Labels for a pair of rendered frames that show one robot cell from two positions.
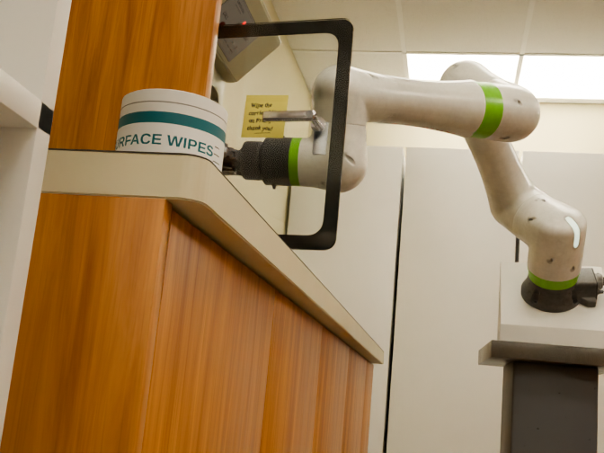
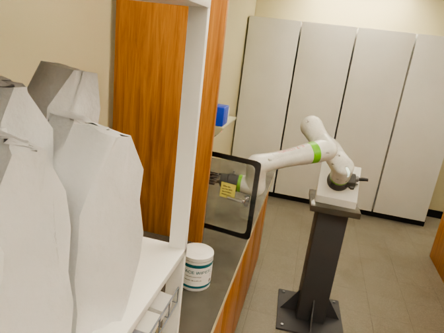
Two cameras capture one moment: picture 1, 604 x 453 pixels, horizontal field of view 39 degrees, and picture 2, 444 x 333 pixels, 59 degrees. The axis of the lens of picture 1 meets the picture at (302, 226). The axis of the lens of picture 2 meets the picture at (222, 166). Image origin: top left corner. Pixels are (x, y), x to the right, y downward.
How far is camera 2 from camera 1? 1.23 m
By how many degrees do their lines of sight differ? 30
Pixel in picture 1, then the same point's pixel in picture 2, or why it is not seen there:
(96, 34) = (166, 160)
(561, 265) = (341, 181)
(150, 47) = not seen: hidden behind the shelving
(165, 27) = not seen: hidden behind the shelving
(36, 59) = not seen: outside the picture
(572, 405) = (337, 225)
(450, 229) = (318, 65)
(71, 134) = (160, 194)
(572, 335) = (341, 202)
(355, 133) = (261, 182)
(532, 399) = (323, 222)
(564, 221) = (344, 169)
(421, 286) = (301, 90)
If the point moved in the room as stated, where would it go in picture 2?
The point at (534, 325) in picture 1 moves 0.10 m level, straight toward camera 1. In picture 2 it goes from (328, 197) to (327, 202)
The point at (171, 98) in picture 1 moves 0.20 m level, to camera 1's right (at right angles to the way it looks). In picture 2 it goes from (196, 261) to (248, 268)
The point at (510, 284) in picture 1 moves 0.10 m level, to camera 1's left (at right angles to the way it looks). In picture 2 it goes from (324, 174) to (309, 172)
